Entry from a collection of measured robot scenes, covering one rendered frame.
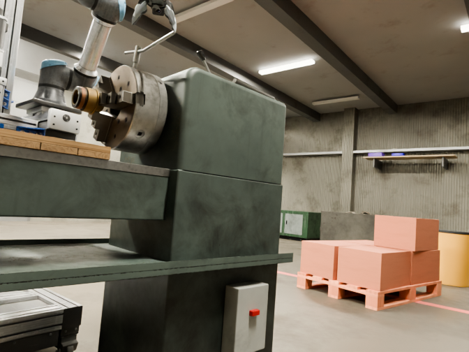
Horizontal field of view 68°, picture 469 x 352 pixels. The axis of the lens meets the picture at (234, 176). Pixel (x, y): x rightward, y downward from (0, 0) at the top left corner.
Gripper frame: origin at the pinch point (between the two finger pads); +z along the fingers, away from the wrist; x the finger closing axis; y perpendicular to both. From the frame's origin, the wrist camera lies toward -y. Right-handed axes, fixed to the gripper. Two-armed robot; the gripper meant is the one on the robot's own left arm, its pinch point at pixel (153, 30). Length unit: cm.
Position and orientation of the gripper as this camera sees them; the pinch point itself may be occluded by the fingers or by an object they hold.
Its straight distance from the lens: 139.4
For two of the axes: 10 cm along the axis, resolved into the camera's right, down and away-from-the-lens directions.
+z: -0.7, 9.9, -0.8
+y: 2.1, -0.7, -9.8
